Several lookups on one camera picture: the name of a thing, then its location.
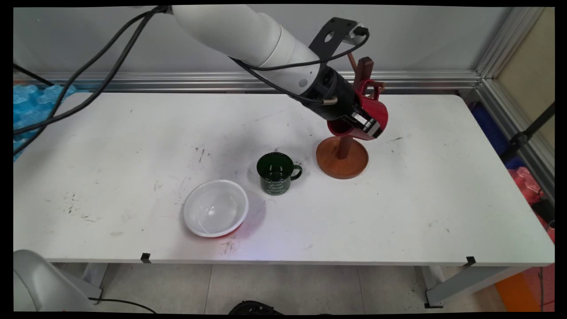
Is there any orange floor object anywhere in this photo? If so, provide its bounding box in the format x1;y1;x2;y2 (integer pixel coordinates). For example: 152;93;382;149
494;264;555;313

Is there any blue plastic bag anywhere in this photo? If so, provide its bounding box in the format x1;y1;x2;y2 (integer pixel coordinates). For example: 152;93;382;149
13;84;89;162

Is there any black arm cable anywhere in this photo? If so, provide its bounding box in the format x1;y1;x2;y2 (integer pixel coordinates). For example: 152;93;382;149
13;5;171;136
13;7;171;156

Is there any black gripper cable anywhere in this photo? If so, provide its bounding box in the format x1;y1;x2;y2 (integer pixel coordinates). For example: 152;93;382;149
229;57;338;106

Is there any red plastic bag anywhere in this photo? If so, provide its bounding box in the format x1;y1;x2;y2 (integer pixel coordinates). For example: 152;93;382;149
507;167;555;242

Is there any grey table leg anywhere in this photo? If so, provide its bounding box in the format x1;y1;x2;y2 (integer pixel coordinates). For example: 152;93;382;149
414;265;532;309
62;262;109;304

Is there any blue box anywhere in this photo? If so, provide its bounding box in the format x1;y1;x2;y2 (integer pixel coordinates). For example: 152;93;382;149
470;104;525;171

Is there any dark green enamel mug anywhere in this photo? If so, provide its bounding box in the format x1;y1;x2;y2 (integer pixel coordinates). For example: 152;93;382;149
256;152;303;195

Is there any brown wooden mug tree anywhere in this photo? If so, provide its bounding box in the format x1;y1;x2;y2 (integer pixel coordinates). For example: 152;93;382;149
316;52;386;180

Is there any black floor cable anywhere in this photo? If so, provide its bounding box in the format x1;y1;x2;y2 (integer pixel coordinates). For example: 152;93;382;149
89;298;158;314

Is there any black tripod stand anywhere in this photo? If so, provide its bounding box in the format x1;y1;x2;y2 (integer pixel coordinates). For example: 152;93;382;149
500;103;555;164

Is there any slanted aluminium frame post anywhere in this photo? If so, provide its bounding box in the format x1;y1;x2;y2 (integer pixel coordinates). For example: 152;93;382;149
476;7;555;202

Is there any white rounded plastic shell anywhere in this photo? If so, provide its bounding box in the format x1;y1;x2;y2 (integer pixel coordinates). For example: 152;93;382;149
13;249;96;313

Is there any horizontal aluminium frame rail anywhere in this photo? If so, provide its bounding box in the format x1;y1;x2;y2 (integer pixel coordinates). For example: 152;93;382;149
13;71;482;93

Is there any red ceramic mug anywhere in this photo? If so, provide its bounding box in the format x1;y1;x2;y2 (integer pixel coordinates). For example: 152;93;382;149
327;80;389;141

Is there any white bowl with red outside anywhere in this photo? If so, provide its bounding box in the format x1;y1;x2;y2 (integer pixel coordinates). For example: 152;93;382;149
183;179;250;238

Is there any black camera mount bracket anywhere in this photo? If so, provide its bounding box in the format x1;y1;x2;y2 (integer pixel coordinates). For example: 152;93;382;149
309;17;361;56

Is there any thin black tripod leg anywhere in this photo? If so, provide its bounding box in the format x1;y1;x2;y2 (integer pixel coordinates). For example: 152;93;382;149
13;63;55;86

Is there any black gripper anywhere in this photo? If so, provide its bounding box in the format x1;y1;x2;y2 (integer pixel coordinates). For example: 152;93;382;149
303;66;382;139

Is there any black object on floor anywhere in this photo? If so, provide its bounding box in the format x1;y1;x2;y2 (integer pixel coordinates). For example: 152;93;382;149
228;300;284;315

